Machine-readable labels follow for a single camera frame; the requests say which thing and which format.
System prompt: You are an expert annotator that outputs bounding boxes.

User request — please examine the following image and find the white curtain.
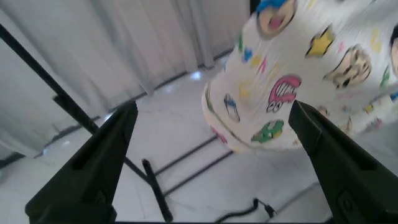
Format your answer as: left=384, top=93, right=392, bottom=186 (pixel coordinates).
left=0, top=0, right=251, bottom=158

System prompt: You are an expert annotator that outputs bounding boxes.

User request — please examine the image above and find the black cable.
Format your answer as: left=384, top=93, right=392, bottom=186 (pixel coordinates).
left=213, top=197, right=278, bottom=223

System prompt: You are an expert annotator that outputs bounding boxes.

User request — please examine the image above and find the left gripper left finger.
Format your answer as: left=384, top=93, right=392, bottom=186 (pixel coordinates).
left=24, top=101, right=139, bottom=223

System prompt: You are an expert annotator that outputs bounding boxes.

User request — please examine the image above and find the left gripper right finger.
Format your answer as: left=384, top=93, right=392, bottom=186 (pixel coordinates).
left=288, top=99, right=398, bottom=223

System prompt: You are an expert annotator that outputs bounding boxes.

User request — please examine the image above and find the cream printed garment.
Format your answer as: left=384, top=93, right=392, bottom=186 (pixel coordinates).
left=201, top=0, right=398, bottom=154

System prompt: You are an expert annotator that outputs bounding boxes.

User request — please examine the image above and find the black clothes rack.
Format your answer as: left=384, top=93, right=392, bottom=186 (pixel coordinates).
left=0, top=23, right=234, bottom=223

